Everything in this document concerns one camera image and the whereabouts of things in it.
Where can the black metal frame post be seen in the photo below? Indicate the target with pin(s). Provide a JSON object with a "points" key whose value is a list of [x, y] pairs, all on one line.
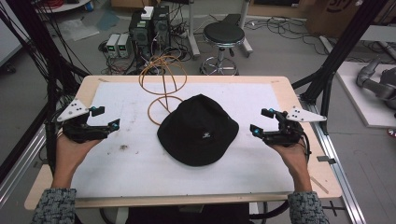
{"points": [[339, 53], [46, 59]]}

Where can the white foam mat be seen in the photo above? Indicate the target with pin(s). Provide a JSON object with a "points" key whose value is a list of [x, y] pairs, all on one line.
{"points": [[186, 168]]}

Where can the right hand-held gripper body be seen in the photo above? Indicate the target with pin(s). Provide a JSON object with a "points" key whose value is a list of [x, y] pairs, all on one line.
{"points": [[289, 128]]}

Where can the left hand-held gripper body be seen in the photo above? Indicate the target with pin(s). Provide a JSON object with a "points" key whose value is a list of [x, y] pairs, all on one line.
{"points": [[81, 130]]}

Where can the black round stool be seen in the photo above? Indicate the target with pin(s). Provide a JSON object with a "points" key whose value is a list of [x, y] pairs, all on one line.
{"points": [[223, 46]]}

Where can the black bucket hat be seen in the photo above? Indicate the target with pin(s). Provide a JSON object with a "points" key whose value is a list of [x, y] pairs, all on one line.
{"points": [[198, 130]]}

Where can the person's left hand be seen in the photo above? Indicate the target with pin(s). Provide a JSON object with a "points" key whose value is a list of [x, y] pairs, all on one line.
{"points": [[72, 155]]}

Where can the brown cardboard box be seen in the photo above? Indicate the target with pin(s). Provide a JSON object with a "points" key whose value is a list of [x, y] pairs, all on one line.
{"points": [[339, 15]]}

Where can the grey power supply unit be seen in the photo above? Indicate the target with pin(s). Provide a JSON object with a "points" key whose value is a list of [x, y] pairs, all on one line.
{"points": [[124, 45], [112, 45]]}

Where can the aluminium rail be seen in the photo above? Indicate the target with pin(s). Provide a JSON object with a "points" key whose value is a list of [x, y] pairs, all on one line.
{"points": [[20, 168], [336, 161]]}

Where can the white platform board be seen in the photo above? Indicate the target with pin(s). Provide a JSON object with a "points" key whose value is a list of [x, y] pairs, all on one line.
{"points": [[367, 96]]}

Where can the person's right hand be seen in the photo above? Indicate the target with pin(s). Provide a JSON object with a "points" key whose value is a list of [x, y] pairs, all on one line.
{"points": [[292, 161]]}

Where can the black computer tower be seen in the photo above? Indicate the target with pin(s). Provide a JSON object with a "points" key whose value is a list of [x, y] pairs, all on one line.
{"points": [[140, 34], [161, 27]]}

